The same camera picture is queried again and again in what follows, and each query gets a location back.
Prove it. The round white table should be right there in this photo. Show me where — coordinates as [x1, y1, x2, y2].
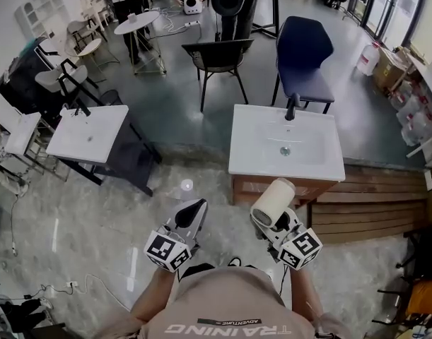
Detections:
[113, 10, 168, 76]

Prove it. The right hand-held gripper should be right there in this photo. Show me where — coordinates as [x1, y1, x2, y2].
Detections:
[251, 206, 324, 271]

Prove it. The person's beige shirt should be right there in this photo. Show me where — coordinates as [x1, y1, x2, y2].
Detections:
[105, 263, 353, 339]

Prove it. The white chair with black frame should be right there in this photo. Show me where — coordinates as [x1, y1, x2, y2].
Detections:
[34, 58, 100, 100]
[33, 37, 70, 69]

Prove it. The beige round chair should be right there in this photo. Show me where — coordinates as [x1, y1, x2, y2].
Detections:
[65, 19, 121, 81]

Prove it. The small white side table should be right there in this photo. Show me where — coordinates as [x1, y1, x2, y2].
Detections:
[4, 112, 43, 156]

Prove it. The white shelf unit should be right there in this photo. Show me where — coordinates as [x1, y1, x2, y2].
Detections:
[13, 0, 72, 39]

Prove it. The clear water jug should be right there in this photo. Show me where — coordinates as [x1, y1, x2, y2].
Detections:
[356, 42, 381, 77]

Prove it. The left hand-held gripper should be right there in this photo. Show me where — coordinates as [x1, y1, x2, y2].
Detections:
[143, 198, 209, 273]

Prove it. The person's right forearm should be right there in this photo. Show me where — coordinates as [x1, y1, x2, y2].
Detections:
[288, 263, 325, 323]

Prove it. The white round device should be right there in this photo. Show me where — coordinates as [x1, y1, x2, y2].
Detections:
[182, 0, 204, 16]

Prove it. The wooden step platform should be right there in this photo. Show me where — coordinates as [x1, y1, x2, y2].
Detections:
[307, 163, 431, 246]

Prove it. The small black faucet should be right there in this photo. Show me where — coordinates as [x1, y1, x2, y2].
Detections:
[74, 99, 92, 117]

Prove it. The cardboard box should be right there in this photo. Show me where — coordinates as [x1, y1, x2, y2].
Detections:
[372, 47, 411, 93]

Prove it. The orange chair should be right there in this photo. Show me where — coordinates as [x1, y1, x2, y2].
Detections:
[373, 277, 432, 328]

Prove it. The person's left forearm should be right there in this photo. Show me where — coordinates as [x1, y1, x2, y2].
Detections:
[129, 267, 178, 330]

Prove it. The wooden sink cabinet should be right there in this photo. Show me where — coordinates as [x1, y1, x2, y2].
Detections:
[230, 174, 339, 208]

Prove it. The blue chair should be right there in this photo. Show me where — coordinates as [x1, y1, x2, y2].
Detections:
[271, 16, 336, 115]

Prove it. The black standing machine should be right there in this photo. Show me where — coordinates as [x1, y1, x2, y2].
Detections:
[209, 0, 260, 42]

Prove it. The small white sink counter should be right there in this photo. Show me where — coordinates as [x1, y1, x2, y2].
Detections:
[45, 105, 129, 165]

